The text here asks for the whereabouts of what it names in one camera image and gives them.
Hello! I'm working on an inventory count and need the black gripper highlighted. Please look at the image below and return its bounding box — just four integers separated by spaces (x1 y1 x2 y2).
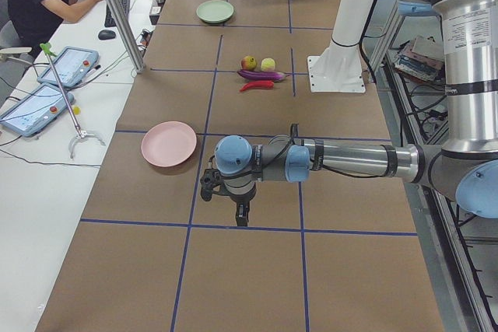
221 173 256 226

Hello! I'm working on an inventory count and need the red chili pepper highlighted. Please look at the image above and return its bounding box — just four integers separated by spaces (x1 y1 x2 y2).
239 80 275 93

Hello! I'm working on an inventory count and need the purple eggplant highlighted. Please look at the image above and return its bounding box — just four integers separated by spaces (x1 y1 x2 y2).
237 69 288 82

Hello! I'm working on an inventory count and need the red yellow apple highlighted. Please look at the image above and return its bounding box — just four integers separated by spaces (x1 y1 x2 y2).
240 55 258 71

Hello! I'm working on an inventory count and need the yellow green peach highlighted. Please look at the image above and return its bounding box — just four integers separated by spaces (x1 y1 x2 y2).
260 58 276 72

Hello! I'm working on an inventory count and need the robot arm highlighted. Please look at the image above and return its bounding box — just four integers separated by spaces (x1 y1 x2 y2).
200 0 497 225

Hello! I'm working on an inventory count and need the pink plate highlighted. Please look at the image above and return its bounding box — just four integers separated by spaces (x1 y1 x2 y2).
141 121 197 167

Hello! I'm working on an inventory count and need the green plate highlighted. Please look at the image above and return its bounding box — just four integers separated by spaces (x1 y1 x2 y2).
196 0 234 24

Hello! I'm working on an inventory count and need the black computer mouse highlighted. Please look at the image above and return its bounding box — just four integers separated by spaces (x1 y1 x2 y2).
97 30 116 40

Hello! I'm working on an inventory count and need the upper teach pendant tablet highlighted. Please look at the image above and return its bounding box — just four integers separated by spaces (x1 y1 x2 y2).
53 47 99 88

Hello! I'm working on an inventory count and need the teach pendant tablet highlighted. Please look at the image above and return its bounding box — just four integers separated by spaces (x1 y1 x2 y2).
53 47 99 88
1 83 67 137

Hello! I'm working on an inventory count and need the lower teach pendant tablet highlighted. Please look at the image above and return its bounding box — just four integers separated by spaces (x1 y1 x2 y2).
1 83 67 137

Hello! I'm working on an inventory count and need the stack of books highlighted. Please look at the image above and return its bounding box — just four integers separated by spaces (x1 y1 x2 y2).
398 36 444 71

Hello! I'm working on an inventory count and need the black keyboard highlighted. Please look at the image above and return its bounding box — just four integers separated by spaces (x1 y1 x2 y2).
103 0 132 27

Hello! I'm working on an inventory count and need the reacher grabber stick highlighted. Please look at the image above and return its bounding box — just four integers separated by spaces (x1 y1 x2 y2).
40 43 106 159

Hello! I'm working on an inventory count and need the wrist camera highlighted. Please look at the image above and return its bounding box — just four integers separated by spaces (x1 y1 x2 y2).
200 168 223 202

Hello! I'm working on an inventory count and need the aluminium frame post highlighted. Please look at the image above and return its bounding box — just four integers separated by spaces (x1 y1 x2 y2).
106 0 145 74

